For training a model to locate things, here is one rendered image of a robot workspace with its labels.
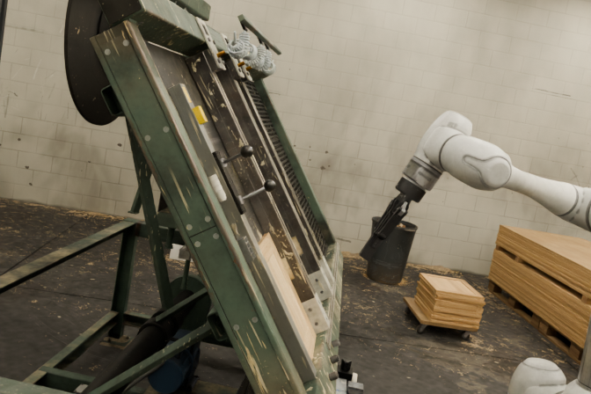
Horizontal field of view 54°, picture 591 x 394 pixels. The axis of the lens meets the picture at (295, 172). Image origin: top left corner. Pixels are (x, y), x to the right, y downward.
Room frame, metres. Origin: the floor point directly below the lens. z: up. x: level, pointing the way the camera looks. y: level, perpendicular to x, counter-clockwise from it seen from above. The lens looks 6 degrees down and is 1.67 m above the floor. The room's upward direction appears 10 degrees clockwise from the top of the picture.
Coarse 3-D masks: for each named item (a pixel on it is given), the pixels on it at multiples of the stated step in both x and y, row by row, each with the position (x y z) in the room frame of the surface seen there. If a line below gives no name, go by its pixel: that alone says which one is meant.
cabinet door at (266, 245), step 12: (264, 240) 1.90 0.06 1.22; (264, 252) 1.82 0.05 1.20; (276, 252) 1.99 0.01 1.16; (276, 264) 1.93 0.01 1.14; (276, 276) 1.85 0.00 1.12; (288, 276) 2.01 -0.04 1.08; (288, 288) 1.94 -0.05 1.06; (288, 300) 1.86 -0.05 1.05; (300, 312) 1.94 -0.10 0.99; (300, 324) 1.87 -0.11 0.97; (312, 336) 1.94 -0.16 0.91; (312, 348) 1.86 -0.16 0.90
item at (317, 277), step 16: (240, 64) 2.45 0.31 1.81; (256, 64) 2.45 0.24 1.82; (224, 80) 2.43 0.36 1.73; (240, 96) 2.43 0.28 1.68; (240, 112) 2.43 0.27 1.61; (256, 128) 2.42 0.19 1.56; (256, 144) 2.42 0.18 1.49; (256, 160) 2.42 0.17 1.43; (272, 160) 2.45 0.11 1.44; (272, 176) 2.41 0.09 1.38; (272, 192) 2.41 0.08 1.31; (288, 208) 2.40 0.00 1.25; (288, 224) 2.40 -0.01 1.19; (304, 240) 2.40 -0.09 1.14; (304, 256) 2.40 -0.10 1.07; (320, 272) 2.39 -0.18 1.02; (320, 288) 2.39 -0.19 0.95
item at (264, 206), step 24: (192, 72) 2.05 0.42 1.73; (216, 96) 2.05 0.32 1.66; (216, 120) 2.04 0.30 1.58; (240, 144) 2.04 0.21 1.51; (240, 168) 2.04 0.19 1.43; (264, 192) 2.03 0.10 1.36; (264, 216) 2.03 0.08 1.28; (288, 240) 2.02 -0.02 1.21; (288, 264) 2.02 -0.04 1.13; (312, 288) 2.05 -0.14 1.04; (312, 312) 2.01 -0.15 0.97
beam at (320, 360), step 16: (336, 288) 2.72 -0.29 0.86; (336, 304) 2.52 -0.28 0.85; (336, 320) 2.34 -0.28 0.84; (320, 336) 1.98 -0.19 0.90; (336, 336) 2.19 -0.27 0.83; (320, 352) 1.83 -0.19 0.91; (336, 352) 2.05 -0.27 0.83; (320, 368) 1.71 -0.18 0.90; (336, 368) 1.92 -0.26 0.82; (304, 384) 1.63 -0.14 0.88; (320, 384) 1.62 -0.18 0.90
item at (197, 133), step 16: (176, 96) 1.69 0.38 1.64; (192, 112) 1.68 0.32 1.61; (192, 128) 1.68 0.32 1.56; (208, 144) 1.69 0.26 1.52; (208, 160) 1.68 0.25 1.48; (208, 176) 1.67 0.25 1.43; (224, 192) 1.67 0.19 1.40; (224, 208) 1.67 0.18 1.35; (240, 224) 1.67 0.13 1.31; (256, 240) 1.71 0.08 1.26; (256, 256) 1.66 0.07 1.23; (256, 272) 1.66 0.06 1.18; (272, 288) 1.66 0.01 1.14; (272, 304) 1.66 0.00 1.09; (288, 320) 1.65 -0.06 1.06; (288, 336) 1.65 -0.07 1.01; (304, 352) 1.66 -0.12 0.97; (304, 368) 1.65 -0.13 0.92
